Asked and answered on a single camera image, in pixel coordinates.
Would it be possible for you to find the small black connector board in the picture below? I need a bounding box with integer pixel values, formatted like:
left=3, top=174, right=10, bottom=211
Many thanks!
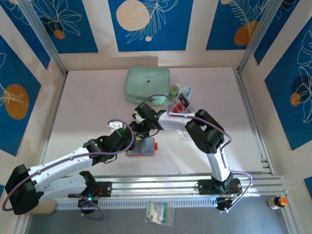
left=78, top=196, right=98, bottom=208
left=215, top=196, right=236, bottom=212

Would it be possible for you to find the clear packet with blue print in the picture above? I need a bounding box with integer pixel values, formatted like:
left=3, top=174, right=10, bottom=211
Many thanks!
left=177, top=83, right=193, bottom=98

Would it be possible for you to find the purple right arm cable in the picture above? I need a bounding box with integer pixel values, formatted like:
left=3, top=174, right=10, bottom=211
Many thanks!
left=142, top=94, right=254, bottom=213

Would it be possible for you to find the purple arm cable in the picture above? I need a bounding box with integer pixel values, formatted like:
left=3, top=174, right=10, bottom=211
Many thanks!
left=2, top=119, right=136, bottom=220
left=142, top=94, right=254, bottom=213

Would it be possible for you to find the mint green zip pouch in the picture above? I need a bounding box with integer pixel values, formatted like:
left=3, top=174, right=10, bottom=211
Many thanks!
left=124, top=66, right=171, bottom=107

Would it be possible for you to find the clear packet with red items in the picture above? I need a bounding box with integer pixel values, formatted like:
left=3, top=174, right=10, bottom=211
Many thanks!
left=167, top=91, right=195, bottom=116

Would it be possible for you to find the slotted grey cable duct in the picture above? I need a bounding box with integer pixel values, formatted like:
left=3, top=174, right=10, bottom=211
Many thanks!
left=56, top=196, right=219, bottom=209

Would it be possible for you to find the black card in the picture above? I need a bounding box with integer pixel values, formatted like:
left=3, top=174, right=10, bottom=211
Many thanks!
left=177, top=94, right=191, bottom=108

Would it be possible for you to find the white card with red circles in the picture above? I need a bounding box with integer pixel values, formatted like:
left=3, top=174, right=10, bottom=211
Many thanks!
left=168, top=102, right=188, bottom=115

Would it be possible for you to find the aluminium frame post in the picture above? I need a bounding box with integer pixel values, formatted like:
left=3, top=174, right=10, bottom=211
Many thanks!
left=18, top=0, right=68, bottom=76
left=237, top=0, right=280, bottom=74

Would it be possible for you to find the aluminium table side rail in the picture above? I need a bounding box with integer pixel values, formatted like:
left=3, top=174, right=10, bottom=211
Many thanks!
left=36, top=72, right=68, bottom=178
left=233, top=68, right=274, bottom=175

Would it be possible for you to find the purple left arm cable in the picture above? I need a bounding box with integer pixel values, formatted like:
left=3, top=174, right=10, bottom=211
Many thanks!
left=2, top=119, right=136, bottom=220

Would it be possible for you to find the brown bottle with orange cap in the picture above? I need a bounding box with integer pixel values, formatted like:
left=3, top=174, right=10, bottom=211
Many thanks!
left=268, top=196, right=290, bottom=210

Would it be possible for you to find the clear plastic sleeve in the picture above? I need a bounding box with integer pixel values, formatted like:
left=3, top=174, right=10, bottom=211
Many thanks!
left=175, top=129, right=191, bottom=140

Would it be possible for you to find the beige foam roll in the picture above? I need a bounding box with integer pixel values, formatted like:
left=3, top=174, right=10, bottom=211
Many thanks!
left=26, top=198, right=57, bottom=215

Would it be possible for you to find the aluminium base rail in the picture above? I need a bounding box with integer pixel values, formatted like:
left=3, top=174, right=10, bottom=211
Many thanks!
left=53, top=174, right=290, bottom=197

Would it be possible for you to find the orange card holder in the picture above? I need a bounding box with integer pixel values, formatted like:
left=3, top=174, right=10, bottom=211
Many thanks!
left=125, top=136, right=159, bottom=158

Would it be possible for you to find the plastic bag with green print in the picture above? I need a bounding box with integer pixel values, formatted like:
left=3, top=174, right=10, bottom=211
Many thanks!
left=145, top=201, right=174, bottom=226

